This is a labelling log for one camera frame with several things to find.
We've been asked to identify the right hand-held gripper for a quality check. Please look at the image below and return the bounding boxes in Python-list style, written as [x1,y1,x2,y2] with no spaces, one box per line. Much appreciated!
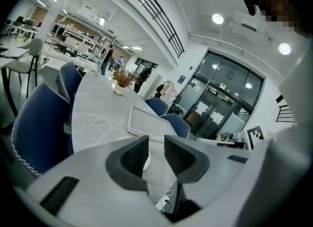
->
[245,42,313,227]

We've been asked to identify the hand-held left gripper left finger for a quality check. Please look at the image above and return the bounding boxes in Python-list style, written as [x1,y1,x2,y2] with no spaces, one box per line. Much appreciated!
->
[25,135,173,227]

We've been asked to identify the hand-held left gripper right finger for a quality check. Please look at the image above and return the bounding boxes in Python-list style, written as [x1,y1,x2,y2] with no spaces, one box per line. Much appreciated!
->
[164,135,267,227]

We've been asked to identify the white power strip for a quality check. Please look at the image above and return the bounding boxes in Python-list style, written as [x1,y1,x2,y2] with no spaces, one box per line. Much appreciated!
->
[155,189,175,212]

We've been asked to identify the dark blue chair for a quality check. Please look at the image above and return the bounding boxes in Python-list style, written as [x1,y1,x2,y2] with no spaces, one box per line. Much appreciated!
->
[145,98,169,116]
[58,61,83,104]
[160,113,191,138]
[12,82,74,178]

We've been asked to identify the glass entrance door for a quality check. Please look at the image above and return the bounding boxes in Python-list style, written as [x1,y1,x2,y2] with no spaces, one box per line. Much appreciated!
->
[183,49,266,141]

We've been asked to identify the grey rectangular tray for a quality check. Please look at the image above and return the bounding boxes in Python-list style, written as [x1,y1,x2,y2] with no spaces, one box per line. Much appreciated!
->
[127,105,178,143]

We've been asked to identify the clothes on coat rack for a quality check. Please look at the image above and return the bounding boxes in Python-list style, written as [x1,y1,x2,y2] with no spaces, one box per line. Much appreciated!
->
[154,79,177,102]

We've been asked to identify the dried plant in white pot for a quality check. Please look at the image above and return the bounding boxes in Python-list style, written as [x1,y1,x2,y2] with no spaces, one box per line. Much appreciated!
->
[112,66,139,95]

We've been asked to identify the round ceiling lamp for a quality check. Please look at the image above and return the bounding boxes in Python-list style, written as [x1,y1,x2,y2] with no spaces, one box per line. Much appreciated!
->
[279,42,291,55]
[212,13,224,25]

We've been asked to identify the white shelf unit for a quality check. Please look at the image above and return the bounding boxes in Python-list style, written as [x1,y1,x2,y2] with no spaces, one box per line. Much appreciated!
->
[47,23,115,70]

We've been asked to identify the grey chair with black legs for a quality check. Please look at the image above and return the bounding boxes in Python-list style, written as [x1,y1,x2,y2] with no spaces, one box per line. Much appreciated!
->
[7,38,44,99]

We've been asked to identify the black balcony railing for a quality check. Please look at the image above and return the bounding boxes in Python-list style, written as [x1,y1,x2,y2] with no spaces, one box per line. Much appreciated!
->
[124,0,185,58]

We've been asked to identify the black head camera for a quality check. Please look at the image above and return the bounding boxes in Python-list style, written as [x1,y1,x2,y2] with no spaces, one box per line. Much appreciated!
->
[242,0,260,16]

